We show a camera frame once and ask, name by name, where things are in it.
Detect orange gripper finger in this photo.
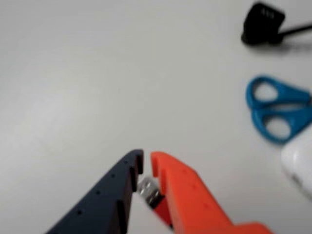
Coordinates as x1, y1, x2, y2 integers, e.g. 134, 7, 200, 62
150, 151, 276, 234

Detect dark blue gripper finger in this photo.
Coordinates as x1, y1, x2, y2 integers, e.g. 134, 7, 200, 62
45, 149, 144, 234

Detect red black usb stick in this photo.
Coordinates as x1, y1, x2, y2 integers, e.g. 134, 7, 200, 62
136, 176, 174, 229

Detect white earbuds case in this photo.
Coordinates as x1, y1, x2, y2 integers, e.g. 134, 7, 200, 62
280, 126, 312, 198

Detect blue handled scissors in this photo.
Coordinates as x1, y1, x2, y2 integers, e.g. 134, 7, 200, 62
245, 75, 312, 145

